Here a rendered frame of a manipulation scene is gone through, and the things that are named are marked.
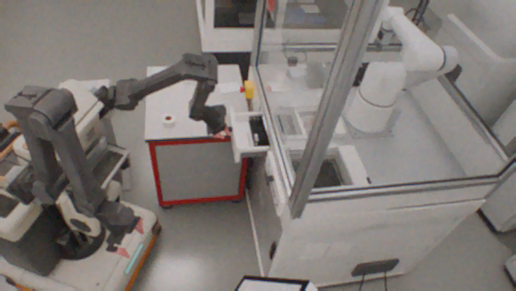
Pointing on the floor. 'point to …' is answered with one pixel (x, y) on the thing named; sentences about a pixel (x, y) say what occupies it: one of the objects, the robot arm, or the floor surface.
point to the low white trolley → (193, 146)
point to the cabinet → (334, 241)
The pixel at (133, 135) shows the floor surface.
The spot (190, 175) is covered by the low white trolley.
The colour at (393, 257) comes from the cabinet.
